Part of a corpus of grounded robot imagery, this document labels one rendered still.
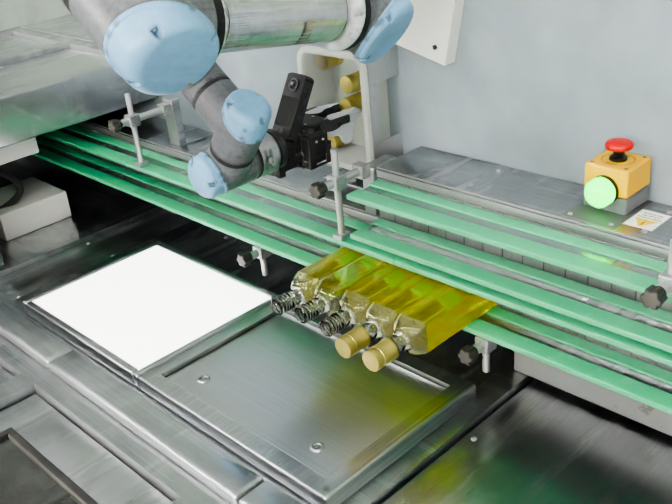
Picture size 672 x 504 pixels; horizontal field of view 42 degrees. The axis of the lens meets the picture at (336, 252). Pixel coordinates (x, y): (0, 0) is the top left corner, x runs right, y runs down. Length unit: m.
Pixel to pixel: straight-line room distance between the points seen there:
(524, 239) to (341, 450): 0.41
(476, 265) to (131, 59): 0.66
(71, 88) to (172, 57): 1.14
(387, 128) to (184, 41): 0.69
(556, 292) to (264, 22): 0.57
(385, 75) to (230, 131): 0.36
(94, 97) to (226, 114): 0.85
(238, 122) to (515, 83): 0.45
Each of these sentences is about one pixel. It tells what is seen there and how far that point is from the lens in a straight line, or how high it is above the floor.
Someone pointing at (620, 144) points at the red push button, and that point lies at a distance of 1.32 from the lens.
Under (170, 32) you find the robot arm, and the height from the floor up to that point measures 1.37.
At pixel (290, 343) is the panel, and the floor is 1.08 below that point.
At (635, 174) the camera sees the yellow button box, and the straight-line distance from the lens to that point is 1.33.
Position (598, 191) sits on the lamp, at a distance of 1.30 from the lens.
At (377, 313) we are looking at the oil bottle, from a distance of 1.35.
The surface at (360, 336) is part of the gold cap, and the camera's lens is 1.32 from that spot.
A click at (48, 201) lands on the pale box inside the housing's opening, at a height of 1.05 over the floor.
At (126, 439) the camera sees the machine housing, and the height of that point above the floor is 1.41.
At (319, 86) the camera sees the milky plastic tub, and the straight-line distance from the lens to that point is 1.69.
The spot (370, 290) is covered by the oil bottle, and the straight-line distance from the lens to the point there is 1.40.
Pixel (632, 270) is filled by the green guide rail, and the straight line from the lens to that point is 1.23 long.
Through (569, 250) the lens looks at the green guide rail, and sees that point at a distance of 1.28.
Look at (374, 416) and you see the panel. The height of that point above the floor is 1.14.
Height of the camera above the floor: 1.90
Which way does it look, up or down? 37 degrees down
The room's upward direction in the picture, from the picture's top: 118 degrees counter-clockwise
